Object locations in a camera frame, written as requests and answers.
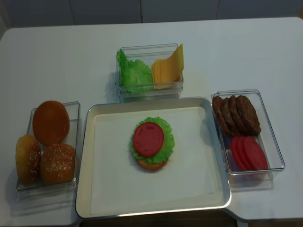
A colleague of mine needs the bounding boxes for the meat patty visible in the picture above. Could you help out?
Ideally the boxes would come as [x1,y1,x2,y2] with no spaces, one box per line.
[212,96,232,137]
[221,98,240,136]
[229,95,248,136]
[236,95,261,136]

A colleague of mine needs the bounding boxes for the lettuce leaf on bun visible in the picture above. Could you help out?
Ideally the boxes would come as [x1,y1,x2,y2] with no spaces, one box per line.
[130,116,175,163]

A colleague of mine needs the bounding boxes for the green lettuce pile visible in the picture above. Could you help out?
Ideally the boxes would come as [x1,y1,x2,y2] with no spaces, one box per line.
[116,50,153,93]

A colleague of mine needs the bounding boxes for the clear lettuce cheese container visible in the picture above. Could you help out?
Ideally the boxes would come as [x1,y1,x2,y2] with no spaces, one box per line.
[115,44,184,102]

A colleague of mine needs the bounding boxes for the stacked cheese slices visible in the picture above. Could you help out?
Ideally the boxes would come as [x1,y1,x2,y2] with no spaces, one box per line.
[151,60,180,90]

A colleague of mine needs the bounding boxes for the leaning cheese slice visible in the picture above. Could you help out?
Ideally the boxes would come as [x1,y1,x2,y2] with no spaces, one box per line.
[167,44,184,73]

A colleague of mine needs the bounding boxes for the tomato slice on burger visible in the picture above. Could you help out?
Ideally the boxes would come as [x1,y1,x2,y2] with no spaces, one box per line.
[133,122,164,157]

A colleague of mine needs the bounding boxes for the bottom bun half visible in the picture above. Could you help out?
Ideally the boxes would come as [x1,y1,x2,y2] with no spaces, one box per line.
[135,158,168,172]

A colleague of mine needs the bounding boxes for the white paper liner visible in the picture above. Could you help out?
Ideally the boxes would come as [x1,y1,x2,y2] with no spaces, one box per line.
[91,110,214,214]

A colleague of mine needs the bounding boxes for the left tomato slice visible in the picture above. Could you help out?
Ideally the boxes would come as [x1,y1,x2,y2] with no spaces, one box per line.
[230,136,248,171]

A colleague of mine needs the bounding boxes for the smooth brown bun half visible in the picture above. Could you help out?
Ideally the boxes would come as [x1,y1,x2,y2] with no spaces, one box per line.
[32,100,70,146]

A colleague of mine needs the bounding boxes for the sesame bun top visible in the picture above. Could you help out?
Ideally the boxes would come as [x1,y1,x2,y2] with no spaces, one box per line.
[40,143,75,184]

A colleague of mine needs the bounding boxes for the middle tomato slice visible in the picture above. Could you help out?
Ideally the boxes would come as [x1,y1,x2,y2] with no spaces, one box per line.
[237,136,254,171]

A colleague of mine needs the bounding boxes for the clear patty tomato container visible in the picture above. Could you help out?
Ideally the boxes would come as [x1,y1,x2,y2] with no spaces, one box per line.
[212,89,285,189]

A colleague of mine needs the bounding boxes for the silver metal tray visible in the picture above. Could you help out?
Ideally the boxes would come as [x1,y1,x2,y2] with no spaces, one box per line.
[75,97,231,218]

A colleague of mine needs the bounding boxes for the front tomato slice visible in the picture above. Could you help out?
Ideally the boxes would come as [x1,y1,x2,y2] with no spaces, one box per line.
[243,137,268,170]

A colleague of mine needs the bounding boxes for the clear bun container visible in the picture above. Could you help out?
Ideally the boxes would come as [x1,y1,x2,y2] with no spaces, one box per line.
[16,101,81,200]

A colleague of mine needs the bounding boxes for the sesame bun on edge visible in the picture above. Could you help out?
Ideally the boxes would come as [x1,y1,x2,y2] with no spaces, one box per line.
[15,135,41,186]

